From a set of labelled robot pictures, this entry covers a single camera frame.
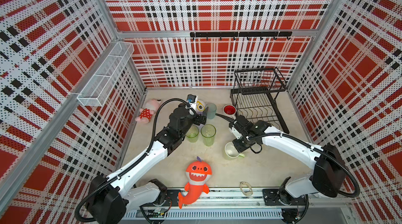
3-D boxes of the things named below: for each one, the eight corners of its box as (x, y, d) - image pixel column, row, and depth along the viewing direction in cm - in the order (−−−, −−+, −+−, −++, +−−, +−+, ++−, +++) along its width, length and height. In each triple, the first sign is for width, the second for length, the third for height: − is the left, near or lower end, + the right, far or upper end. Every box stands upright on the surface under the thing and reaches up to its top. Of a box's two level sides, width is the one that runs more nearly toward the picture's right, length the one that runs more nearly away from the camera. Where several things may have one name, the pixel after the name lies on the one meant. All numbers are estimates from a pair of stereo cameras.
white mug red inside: (223, 117, 104) (224, 112, 98) (222, 108, 108) (223, 102, 103) (235, 117, 103) (236, 112, 98) (234, 108, 108) (235, 102, 103)
